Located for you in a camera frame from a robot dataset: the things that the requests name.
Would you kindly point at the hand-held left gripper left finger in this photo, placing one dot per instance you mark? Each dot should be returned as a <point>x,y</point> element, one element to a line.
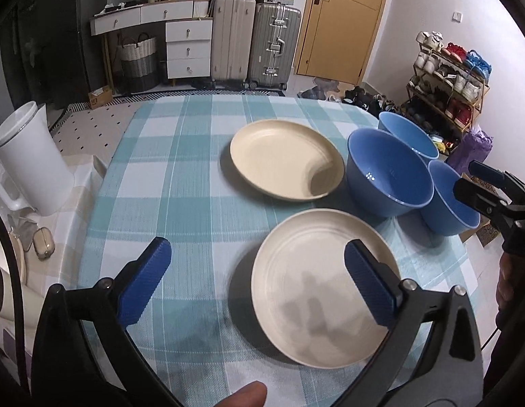
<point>148,280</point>

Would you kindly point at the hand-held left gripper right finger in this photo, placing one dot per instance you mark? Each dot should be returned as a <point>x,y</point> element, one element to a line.
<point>368,280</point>

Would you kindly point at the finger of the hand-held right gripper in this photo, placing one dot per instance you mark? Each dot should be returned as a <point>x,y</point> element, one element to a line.
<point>472,195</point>
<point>481,168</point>

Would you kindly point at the blue bowl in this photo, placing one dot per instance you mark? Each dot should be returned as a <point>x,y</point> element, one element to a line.
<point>408,133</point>
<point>389,178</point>
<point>447,207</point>

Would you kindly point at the cream plate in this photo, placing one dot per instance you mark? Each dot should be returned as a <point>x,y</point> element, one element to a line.
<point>313,271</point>
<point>283,157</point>

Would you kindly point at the person's right hand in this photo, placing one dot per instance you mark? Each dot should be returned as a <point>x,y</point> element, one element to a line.
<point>506,282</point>

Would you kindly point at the person's left hand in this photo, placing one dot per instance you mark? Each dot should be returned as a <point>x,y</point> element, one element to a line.
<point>241,395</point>

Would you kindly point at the purple bag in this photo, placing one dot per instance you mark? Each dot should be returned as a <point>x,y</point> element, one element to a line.
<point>474,148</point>

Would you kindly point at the large printed cardboard box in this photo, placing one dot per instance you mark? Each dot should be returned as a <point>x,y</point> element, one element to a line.
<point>487,231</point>

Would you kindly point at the wooden shoe rack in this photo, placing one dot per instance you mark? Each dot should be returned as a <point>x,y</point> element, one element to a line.
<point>478,101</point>

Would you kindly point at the rows of racked shoes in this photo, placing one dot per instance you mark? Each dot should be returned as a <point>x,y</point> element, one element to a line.
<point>457,80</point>

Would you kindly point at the beige earbuds case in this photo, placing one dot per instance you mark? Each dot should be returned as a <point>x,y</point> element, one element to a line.
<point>43,243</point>

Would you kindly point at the beige checked cloth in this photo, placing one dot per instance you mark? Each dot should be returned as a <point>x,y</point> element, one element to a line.
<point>80,186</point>

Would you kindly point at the teal checked tablecloth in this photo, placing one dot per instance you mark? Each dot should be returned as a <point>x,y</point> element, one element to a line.
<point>182,157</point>

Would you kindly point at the group of loose shoes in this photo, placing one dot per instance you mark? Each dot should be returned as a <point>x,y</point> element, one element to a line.
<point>355,95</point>

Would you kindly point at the white round appliance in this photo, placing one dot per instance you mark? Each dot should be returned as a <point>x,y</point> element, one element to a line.
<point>2,280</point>

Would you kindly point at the white lidded container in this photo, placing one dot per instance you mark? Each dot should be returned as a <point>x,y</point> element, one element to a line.
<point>29,157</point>

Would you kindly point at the small cardboard box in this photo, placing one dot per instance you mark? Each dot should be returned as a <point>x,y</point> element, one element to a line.
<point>99,95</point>

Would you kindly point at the wooden door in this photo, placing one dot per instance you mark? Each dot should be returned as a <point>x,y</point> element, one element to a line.
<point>343,29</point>

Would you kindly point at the woven laundry basket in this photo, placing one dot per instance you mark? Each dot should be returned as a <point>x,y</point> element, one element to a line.
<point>137,61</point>

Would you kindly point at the silver suitcase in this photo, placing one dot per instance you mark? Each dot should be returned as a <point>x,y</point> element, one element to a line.
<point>273,42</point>

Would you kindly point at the white drawer dresser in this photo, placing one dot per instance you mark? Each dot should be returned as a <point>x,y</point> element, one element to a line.
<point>186,38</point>

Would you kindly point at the beige suitcase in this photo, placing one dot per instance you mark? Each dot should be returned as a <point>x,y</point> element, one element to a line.
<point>233,38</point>

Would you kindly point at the dark cabinet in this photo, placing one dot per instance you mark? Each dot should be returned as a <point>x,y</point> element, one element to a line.
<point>46,42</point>

